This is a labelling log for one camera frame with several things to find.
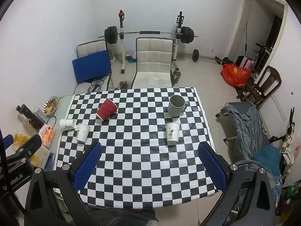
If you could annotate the red plastic cup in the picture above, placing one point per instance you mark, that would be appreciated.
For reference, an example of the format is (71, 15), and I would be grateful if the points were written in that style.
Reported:
(107, 109)

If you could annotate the white padded chair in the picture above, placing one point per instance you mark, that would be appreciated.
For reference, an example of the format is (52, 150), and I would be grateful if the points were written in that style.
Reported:
(91, 47)
(152, 61)

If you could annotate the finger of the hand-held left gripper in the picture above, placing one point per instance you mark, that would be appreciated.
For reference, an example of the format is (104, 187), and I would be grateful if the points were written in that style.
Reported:
(8, 138)
(28, 144)

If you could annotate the teal cloth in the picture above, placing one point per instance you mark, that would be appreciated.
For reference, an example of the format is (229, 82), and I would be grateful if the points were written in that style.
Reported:
(268, 157)

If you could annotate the blue board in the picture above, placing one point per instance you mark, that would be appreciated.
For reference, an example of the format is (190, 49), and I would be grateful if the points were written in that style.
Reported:
(91, 67)

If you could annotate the grey cloth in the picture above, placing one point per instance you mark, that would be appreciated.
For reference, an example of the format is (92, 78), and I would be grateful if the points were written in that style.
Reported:
(249, 131)

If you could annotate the door frame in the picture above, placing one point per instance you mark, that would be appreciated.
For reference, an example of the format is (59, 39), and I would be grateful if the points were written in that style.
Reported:
(243, 9)

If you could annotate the grey ceramic mug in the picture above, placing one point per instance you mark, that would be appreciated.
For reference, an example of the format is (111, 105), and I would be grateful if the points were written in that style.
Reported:
(176, 108)

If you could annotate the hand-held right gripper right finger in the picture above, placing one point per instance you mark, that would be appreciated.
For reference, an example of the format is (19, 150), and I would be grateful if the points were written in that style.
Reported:
(212, 167)

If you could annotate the orange snack packet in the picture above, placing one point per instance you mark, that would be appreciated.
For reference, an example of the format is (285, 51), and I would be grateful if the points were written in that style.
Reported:
(47, 135)

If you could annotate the white printed paper cup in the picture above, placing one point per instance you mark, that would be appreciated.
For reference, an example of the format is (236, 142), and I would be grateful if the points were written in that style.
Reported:
(66, 124)
(172, 134)
(82, 133)

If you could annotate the dark wooden chair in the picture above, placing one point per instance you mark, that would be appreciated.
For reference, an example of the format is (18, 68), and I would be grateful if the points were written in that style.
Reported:
(270, 80)

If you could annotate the red plastic bag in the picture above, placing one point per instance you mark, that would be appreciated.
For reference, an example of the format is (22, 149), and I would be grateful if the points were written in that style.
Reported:
(235, 75)

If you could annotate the barbell with black plates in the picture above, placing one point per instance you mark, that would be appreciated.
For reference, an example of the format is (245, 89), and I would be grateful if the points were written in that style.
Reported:
(185, 34)

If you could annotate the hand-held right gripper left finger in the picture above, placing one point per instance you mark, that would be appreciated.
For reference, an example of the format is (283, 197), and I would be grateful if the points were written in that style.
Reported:
(88, 167)

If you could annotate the folding cot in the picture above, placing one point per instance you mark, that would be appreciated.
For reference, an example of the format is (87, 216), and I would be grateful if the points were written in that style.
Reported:
(235, 106)

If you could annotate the yellow snack bag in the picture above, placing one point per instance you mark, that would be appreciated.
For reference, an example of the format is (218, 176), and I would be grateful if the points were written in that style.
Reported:
(20, 139)

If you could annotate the small barbell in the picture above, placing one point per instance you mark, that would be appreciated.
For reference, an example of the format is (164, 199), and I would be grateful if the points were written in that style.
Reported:
(195, 55)

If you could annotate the black stand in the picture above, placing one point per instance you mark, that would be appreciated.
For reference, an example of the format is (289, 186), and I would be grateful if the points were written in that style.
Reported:
(291, 124)

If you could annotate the white barbell rack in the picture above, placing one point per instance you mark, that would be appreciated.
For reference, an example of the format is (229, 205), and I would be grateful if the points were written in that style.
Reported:
(122, 51)

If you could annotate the dark bottle box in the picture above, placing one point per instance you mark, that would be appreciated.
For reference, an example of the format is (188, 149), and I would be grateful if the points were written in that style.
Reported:
(29, 116)

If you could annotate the patterned plate of food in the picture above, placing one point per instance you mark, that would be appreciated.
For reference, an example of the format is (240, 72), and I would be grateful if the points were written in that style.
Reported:
(50, 105)

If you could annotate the black scooter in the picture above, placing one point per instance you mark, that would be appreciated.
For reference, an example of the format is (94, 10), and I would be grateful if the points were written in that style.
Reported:
(262, 54)

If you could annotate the white power strip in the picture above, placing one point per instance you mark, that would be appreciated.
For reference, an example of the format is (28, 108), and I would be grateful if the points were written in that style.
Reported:
(279, 107)

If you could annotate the black white checkered tablecloth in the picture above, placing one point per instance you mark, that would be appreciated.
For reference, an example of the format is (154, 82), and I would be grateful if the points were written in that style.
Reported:
(141, 160)

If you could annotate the pink suitcase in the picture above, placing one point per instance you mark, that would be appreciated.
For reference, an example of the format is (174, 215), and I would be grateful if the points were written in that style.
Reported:
(245, 62)

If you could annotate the white yellow flat box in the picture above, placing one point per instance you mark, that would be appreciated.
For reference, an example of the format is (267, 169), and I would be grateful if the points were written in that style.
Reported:
(42, 156)

